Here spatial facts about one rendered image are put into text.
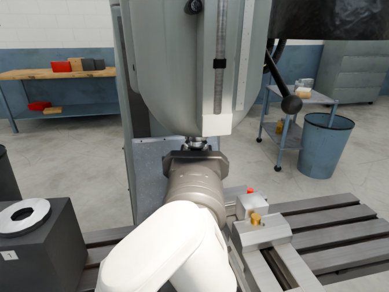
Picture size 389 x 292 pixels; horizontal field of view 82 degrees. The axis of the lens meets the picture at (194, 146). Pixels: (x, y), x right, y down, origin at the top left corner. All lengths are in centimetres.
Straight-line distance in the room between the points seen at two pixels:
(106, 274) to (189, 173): 16
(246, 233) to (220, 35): 41
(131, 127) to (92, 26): 392
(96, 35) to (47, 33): 76
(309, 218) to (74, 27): 449
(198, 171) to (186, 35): 18
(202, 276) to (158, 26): 28
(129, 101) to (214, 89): 53
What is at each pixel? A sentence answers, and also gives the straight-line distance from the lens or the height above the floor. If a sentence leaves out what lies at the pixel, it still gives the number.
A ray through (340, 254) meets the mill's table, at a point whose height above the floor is 96.
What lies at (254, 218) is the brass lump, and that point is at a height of 109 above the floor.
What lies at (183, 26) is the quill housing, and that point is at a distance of 30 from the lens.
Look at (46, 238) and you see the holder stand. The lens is 49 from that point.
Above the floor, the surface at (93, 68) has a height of 93.
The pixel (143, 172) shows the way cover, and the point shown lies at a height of 101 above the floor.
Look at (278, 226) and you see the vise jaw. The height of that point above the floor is 107.
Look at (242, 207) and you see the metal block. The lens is 57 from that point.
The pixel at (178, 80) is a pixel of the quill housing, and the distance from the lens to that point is 30.
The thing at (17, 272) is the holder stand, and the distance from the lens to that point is 56.
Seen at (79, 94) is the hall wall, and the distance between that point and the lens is 487.
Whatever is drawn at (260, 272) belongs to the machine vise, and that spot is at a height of 103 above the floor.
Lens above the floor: 146
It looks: 27 degrees down
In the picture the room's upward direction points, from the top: straight up
